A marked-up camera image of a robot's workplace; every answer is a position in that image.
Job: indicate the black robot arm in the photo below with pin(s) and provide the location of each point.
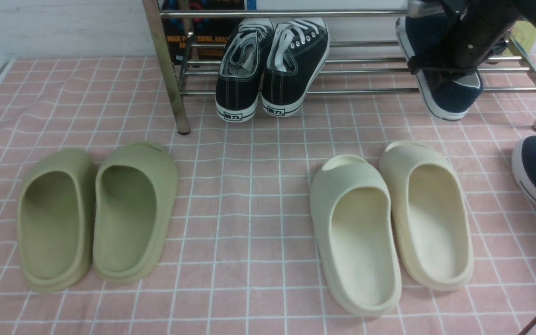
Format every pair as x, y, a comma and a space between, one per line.
528, 11

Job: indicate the black canvas sneaker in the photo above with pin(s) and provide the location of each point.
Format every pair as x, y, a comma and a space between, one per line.
240, 73
298, 53

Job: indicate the dark book behind rack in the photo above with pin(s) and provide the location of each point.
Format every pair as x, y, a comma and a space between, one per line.
206, 30

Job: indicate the black canvas sneaker right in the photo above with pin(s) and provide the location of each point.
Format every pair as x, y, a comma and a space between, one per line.
298, 53

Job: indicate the cream slide slipper left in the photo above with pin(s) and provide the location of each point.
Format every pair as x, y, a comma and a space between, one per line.
350, 210

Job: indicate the cream slide slipper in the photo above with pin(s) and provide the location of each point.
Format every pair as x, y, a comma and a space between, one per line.
350, 210
429, 214

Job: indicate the pink checked tablecloth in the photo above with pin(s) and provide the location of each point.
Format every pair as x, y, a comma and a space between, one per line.
240, 257

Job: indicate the blue yellow box behind rack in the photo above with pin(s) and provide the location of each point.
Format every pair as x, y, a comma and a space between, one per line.
525, 34

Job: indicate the black canvas sneaker left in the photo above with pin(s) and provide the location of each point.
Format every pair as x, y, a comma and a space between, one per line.
240, 73

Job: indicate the green slide slipper left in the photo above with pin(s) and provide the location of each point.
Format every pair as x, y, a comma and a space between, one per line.
55, 220

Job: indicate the green slide slipper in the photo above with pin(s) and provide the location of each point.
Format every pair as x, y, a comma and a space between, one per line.
136, 188
55, 220

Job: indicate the metal shoe rack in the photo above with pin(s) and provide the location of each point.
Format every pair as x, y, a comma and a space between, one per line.
175, 81

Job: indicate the green slide slipper right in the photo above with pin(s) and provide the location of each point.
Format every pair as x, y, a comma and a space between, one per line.
136, 188

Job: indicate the cream slide slipper right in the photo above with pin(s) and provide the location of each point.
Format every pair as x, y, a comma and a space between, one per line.
429, 214

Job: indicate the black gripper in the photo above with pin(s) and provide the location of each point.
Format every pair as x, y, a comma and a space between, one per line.
424, 32

